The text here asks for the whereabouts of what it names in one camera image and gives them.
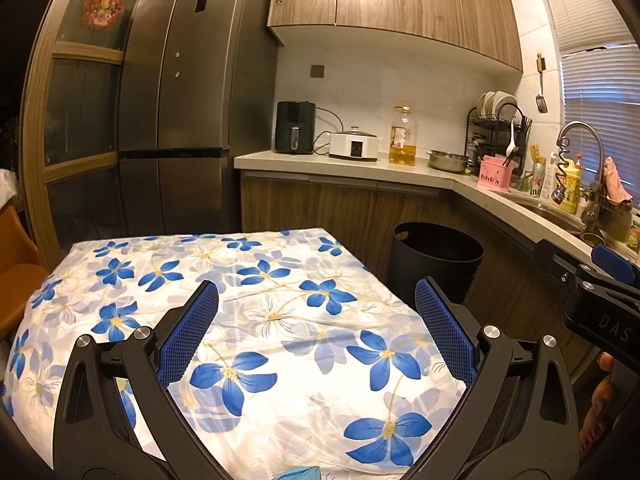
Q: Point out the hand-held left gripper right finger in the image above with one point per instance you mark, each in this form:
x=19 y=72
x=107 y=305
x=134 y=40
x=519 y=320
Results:
x=445 y=330

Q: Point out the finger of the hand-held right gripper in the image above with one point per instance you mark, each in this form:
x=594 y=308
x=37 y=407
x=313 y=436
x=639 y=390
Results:
x=550 y=257
x=612 y=262

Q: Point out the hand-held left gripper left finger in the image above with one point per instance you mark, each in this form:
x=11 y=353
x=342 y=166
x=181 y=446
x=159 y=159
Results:
x=190 y=330

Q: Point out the black trash bin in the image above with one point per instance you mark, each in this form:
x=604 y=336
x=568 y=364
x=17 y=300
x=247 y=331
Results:
x=430 y=265

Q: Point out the person's right hand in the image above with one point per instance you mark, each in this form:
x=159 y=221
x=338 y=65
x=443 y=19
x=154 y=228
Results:
x=600 y=395

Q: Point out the yellow detergent bottle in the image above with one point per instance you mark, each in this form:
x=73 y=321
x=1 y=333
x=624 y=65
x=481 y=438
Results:
x=570 y=185

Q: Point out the white red can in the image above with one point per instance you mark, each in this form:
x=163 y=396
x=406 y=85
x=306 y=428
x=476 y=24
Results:
x=537 y=180

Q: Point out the pink rubber glove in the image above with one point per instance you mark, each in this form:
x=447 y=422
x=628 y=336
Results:
x=615 y=180

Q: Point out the pink utensil holder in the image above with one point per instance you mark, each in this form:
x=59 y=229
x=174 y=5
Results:
x=495 y=176

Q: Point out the blue floral tablecloth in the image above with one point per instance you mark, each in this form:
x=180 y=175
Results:
x=300 y=335

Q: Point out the white spoon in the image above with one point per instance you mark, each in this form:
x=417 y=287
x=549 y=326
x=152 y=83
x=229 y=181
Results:
x=510 y=147

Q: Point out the steel faucet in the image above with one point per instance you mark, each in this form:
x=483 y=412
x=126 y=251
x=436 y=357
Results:
x=580 y=125

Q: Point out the black dish rack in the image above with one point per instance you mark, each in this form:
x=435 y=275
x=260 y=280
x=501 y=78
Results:
x=487 y=132

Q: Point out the steel basin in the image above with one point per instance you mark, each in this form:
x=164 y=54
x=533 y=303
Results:
x=447 y=161

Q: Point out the hanging slotted spatula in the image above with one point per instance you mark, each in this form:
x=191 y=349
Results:
x=542 y=102

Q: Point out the white plate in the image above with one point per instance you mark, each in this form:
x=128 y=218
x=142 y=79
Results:
x=505 y=101
x=485 y=104

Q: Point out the kitchen counter with wooden cabinets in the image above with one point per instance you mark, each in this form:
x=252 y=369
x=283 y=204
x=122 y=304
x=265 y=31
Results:
x=325 y=205

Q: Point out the window blinds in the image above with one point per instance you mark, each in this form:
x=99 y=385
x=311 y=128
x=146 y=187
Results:
x=600 y=85

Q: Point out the orange chair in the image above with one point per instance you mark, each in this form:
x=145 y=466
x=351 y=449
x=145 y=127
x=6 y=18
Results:
x=17 y=270

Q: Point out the cooking oil bottle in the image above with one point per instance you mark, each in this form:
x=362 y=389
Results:
x=402 y=142

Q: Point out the white electric cooker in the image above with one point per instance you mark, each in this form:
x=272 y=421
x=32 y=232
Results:
x=352 y=146

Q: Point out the grey steel refrigerator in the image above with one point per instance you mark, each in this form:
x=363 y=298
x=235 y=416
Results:
x=195 y=110

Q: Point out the black air fryer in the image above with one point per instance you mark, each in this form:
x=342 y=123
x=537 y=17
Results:
x=295 y=127

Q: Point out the dotted white cloth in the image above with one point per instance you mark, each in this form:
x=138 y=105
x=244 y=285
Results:
x=6 y=185

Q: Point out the wooden framed glass door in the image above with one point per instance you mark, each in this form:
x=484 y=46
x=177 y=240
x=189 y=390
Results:
x=80 y=110

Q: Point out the round red door decoration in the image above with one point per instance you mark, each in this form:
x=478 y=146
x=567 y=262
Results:
x=104 y=7

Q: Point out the dark wall socket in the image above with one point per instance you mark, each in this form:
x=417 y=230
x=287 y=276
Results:
x=317 y=71

